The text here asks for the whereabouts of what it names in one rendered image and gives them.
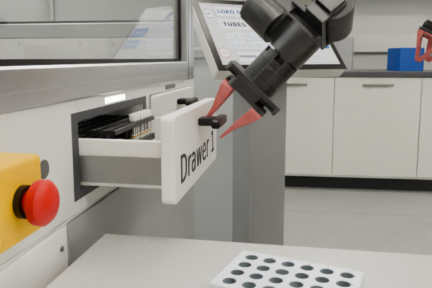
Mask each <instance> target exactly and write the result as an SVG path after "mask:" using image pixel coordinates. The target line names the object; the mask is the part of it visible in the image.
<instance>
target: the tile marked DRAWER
mask: <svg viewBox="0 0 432 288"><path fill-rule="evenodd" d="M236 54H237V56H238V59H239V61H240V62H252V61H254V60H255V59H256V58H257V57H258V56H259V54H261V52H260V51H236Z"/></svg>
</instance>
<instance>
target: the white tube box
mask: <svg viewBox="0 0 432 288"><path fill-rule="evenodd" d="M209 288H365V272H362V271H356V270H352V269H345V268H341V267H334V266H331V265H324V264H317V263H313V262H306V261H303V260H296V259H291V258H285V257H281V256H274V255H268V254H264V253H257V252H253V251H246V250H243V251H242V252H241V253H240V254H239V255H238V256H237V257H236V258H235V259H234V260H233V261H232V262H230V263H229V264H228V265H227V266H226V267H225V268H224V269H223V270H222V271H221V272H220V273H219V274H218V275H217V276H216V277H215V278H214V279H213V280H212V281H211V282H210V283H209Z"/></svg>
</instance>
